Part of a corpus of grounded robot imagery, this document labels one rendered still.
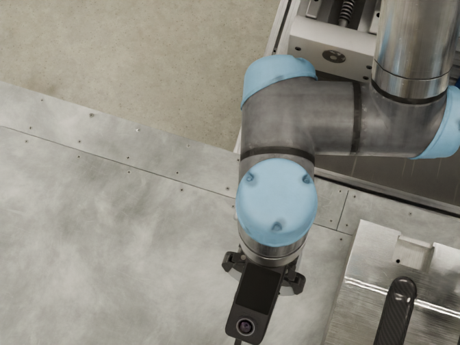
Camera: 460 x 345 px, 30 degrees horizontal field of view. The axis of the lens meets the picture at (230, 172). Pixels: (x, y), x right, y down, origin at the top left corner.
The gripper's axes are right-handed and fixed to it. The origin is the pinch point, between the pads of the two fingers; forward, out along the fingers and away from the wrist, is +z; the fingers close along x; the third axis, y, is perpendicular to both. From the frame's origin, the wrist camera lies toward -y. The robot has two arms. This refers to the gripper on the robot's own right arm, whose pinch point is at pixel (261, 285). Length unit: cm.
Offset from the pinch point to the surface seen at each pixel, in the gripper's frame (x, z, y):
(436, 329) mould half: -24.2, 6.4, 3.0
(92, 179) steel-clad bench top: 30.5, 15.1, 10.4
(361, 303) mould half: -13.6, 6.4, 3.2
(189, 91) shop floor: 37, 95, 61
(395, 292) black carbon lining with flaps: -17.6, 6.5, 6.1
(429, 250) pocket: -20.9, 8.6, 14.0
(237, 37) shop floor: 30, 95, 79
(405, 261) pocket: -18.1, 8.8, 11.5
